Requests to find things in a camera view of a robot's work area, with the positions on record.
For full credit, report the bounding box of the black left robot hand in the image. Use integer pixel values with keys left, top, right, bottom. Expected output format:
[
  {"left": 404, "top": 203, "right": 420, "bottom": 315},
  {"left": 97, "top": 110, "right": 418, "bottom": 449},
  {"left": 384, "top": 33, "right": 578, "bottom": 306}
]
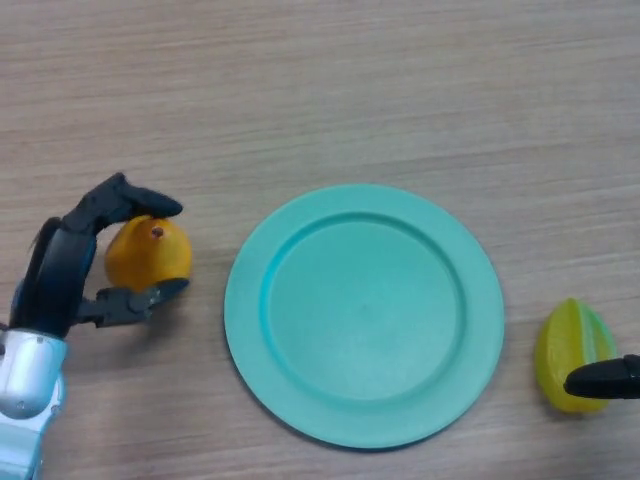
[{"left": 8, "top": 172, "right": 191, "bottom": 337}]

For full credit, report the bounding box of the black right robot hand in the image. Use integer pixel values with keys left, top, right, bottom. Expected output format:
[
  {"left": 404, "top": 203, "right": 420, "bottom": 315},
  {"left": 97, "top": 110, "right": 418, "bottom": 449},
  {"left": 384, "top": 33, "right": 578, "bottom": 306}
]
[{"left": 563, "top": 353, "right": 640, "bottom": 400}]

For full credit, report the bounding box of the yellow pear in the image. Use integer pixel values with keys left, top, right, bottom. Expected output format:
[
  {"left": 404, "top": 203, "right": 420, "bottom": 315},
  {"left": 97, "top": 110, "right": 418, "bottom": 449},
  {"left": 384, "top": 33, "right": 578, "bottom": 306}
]
[{"left": 103, "top": 215, "right": 194, "bottom": 292}]

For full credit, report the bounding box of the green round plate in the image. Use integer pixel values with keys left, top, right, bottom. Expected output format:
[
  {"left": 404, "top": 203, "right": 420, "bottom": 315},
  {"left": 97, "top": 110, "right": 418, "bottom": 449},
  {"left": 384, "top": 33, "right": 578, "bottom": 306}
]
[{"left": 223, "top": 183, "right": 506, "bottom": 450}]

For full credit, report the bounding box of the yellow-green starfruit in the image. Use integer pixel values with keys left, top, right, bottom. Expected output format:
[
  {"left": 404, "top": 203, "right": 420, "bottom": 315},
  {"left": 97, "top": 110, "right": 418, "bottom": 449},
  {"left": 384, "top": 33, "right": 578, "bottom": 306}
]
[{"left": 533, "top": 297, "right": 618, "bottom": 416}]

